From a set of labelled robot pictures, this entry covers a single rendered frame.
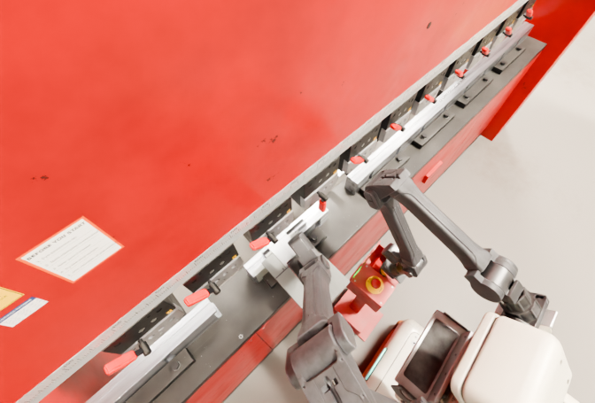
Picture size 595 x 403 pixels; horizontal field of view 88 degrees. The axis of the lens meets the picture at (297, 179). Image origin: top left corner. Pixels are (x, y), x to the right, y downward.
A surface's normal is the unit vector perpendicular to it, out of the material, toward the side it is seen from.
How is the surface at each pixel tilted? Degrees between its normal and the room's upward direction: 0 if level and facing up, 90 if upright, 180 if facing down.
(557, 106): 0
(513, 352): 42
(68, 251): 90
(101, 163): 90
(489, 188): 0
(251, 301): 0
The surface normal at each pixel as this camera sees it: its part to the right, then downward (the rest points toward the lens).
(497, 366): -0.51, -0.77
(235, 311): -0.01, -0.54
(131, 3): 0.69, 0.61
